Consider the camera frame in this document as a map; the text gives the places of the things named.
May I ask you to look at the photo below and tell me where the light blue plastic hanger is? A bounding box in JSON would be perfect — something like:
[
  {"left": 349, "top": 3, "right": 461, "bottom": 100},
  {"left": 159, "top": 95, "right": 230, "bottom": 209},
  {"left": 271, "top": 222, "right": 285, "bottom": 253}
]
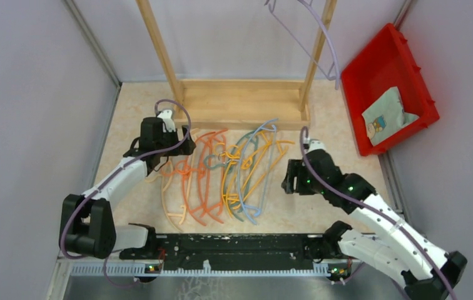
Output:
[{"left": 219, "top": 119, "right": 280, "bottom": 226}]

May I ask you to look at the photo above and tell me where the yellow plastic hanger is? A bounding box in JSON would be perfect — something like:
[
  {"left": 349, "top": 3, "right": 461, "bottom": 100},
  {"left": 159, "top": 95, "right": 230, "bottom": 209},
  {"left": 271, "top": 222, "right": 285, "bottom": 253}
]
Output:
[
  {"left": 216, "top": 131, "right": 281, "bottom": 219},
  {"left": 223, "top": 139, "right": 295, "bottom": 217}
]

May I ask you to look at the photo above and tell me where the lilac plastic hanger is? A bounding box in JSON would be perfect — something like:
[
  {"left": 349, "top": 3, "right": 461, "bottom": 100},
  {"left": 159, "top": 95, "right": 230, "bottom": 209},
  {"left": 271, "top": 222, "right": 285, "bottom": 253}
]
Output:
[{"left": 263, "top": 0, "right": 342, "bottom": 91}]

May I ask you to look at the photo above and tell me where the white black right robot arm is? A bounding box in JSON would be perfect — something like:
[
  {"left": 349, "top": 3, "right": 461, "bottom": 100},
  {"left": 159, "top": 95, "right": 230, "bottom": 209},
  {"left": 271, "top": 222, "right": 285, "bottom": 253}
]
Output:
[{"left": 281, "top": 148, "right": 467, "bottom": 299}]

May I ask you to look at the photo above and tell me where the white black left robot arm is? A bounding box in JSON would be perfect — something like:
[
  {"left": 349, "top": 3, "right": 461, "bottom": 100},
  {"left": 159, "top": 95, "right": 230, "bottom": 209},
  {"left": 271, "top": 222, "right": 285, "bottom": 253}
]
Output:
[{"left": 59, "top": 109, "right": 196, "bottom": 259}]

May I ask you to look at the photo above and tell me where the beige plastic hanger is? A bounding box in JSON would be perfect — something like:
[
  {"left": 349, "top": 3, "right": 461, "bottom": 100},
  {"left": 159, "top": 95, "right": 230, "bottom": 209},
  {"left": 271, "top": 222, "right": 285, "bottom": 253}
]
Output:
[{"left": 145, "top": 151, "right": 196, "bottom": 233}]

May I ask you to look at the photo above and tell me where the orange plastic hanger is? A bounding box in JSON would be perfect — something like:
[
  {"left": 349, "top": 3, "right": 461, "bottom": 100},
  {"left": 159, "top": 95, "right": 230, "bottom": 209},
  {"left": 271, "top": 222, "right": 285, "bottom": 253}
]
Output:
[
  {"left": 190, "top": 129, "right": 228, "bottom": 227},
  {"left": 161, "top": 133, "right": 213, "bottom": 228}
]

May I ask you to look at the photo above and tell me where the teal plastic hanger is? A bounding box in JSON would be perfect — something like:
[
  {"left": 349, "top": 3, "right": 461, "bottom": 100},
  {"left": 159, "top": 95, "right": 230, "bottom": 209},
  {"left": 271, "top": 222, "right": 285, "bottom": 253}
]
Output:
[{"left": 203, "top": 131, "right": 260, "bottom": 222}]

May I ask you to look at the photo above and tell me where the wooden hanger rack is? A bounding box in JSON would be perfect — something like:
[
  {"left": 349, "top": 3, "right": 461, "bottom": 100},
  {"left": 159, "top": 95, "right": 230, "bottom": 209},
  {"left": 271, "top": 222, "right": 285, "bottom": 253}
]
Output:
[{"left": 136, "top": 1, "right": 340, "bottom": 130}]

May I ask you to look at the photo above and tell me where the printed cloth in bin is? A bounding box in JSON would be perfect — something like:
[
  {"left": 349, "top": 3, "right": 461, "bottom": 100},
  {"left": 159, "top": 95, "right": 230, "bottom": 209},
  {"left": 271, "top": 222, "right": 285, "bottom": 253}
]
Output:
[{"left": 362, "top": 86, "right": 419, "bottom": 146}]

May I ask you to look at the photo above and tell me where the red plastic bin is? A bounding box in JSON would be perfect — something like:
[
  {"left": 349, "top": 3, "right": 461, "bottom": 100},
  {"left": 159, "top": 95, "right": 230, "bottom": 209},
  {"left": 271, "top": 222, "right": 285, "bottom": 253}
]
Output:
[{"left": 341, "top": 23, "right": 440, "bottom": 156}]

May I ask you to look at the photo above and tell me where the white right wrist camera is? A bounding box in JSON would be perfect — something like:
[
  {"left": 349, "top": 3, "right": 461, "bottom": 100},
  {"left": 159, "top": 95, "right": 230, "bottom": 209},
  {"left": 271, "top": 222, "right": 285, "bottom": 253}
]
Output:
[{"left": 307, "top": 139, "right": 327, "bottom": 152}]

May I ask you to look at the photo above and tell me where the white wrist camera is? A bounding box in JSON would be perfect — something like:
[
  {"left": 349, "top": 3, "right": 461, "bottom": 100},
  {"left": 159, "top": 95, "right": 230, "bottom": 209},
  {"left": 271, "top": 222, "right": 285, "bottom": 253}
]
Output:
[
  {"left": 307, "top": 139, "right": 327, "bottom": 152},
  {"left": 156, "top": 109, "right": 176, "bottom": 133}
]

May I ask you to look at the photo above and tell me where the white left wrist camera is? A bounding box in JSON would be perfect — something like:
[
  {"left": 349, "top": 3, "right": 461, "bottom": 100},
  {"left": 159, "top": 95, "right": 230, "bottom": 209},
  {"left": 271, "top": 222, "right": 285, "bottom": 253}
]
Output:
[{"left": 156, "top": 109, "right": 176, "bottom": 133}]

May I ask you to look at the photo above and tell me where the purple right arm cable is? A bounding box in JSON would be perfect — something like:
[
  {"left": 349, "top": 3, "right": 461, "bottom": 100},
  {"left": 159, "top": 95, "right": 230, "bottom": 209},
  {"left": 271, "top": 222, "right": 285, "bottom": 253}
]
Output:
[{"left": 299, "top": 126, "right": 459, "bottom": 300}]

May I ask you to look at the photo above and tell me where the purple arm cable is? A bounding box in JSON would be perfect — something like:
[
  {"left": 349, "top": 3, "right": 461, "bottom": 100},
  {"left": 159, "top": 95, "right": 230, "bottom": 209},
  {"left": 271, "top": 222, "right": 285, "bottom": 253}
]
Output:
[
  {"left": 59, "top": 99, "right": 192, "bottom": 289},
  {"left": 299, "top": 126, "right": 459, "bottom": 300}
]

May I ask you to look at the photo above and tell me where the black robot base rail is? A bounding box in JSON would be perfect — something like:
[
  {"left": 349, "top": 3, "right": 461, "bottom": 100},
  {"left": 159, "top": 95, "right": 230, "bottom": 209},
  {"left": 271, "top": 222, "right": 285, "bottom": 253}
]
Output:
[{"left": 70, "top": 232, "right": 366, "bottom": 284}]

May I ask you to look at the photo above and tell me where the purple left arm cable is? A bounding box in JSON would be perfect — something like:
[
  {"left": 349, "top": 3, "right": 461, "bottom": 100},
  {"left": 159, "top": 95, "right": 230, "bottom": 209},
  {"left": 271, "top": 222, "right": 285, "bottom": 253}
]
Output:
[{"left": 59, "top": 99, "right": 192, "bottom": 289}]

